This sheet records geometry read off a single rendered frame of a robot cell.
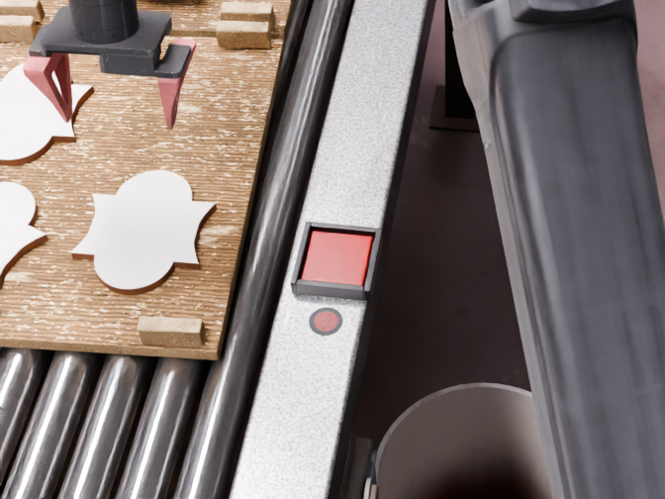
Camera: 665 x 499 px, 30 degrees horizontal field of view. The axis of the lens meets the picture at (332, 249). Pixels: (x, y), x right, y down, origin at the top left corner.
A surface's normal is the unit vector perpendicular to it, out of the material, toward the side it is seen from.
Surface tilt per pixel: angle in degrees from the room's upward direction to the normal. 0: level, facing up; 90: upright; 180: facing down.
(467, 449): 87
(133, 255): 0
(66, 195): 0
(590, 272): 38
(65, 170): 0
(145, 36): 12
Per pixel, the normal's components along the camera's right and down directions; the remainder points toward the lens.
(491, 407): -0.13, 0.75
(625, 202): 0.16, -0.03
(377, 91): -0.07, -0.61
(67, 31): -0.01, -0.76
